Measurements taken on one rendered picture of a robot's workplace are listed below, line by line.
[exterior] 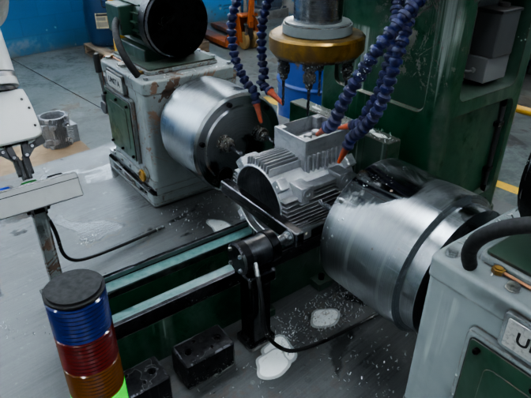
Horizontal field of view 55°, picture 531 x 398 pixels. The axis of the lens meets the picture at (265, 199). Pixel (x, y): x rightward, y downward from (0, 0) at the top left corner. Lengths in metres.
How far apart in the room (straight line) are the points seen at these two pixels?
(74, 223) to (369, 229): 0.89
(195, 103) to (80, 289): 0.75
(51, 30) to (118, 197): 5.29
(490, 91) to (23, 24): 5.88
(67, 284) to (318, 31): 0.61
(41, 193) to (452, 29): 0.83
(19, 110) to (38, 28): 5.60
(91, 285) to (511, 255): 0.49
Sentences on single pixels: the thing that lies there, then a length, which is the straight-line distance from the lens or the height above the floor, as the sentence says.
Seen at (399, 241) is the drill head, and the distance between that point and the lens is 0.78.
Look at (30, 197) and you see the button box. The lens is 1.07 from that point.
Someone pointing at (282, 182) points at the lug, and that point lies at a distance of 0.97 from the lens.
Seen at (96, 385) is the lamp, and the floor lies 1.10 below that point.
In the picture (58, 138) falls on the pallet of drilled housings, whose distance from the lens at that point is 3.57.
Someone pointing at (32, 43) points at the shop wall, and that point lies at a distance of 6.68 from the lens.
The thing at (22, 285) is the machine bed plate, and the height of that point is 0.80.
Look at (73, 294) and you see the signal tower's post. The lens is 0.54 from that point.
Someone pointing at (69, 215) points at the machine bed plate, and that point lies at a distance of 1.50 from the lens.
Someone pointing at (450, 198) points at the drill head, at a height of 1.16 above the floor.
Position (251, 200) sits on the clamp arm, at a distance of 1.02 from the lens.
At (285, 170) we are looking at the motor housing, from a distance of 1.00.
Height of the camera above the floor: 1.55
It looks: 30 degrees down
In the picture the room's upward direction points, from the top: straight up
